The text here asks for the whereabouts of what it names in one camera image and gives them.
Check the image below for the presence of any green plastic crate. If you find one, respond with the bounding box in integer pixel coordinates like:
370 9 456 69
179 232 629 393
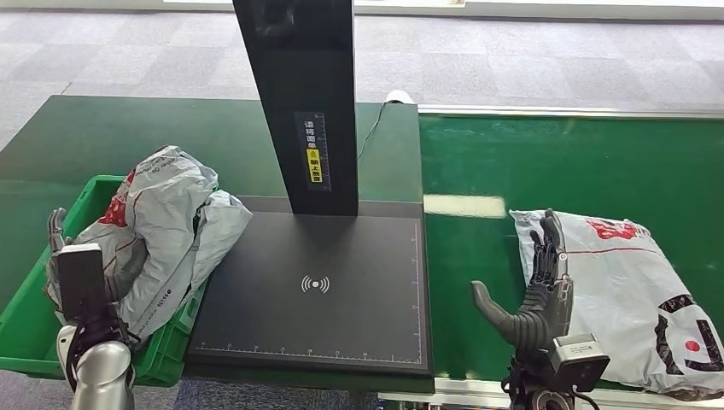
0 173 208 389

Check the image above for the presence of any grey package red stripe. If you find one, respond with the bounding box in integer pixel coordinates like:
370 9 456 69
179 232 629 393
44 145 220 341

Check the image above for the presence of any grey crumpled mailer package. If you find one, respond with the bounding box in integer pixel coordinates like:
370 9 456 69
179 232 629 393
121 189 254 341

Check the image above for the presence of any black inbound scanner machine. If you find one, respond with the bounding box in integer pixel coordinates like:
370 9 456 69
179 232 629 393
186 0 434 379

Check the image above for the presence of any thin dark cable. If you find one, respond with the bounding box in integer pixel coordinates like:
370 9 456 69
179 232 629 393
357 103 387 163

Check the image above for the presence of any dark green table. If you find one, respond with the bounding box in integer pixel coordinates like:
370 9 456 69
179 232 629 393
0 95 435 395

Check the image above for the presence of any grey package black red print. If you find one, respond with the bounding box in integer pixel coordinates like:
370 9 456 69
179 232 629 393
509 209 724 403

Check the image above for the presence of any green conveyor belt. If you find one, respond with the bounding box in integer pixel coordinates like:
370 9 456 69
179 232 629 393
418 115 724 393

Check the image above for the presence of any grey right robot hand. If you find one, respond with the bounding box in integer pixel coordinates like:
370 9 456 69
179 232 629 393
470 208 575 354

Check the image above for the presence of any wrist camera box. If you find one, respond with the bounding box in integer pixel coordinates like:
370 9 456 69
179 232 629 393
56 243 108 335
548 332 610 393

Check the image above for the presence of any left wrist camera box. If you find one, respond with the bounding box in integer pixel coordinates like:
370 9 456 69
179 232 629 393
56 243 108 335

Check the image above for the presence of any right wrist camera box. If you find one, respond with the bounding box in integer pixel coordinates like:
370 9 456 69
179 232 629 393
548 332 610 393

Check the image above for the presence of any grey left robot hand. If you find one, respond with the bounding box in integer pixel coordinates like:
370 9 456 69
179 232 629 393
44 208 149 311

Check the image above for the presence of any yellow warning sticker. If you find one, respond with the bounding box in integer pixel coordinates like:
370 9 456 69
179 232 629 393
306 148 324 185

